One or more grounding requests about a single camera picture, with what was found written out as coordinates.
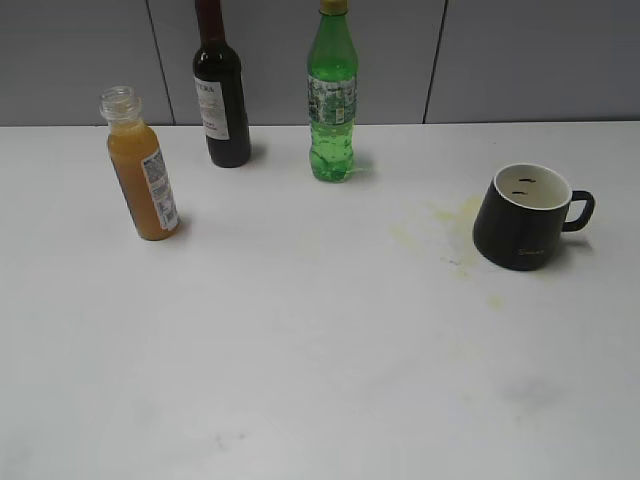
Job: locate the green soda bottle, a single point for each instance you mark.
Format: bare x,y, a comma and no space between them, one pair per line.
332,72

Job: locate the orange juice bottle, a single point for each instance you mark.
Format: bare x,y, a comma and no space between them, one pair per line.
139,165

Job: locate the black ceramic mug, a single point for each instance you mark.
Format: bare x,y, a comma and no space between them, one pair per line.
525,210

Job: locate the dark red wine bottle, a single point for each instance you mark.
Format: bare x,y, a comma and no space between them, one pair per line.
217,75

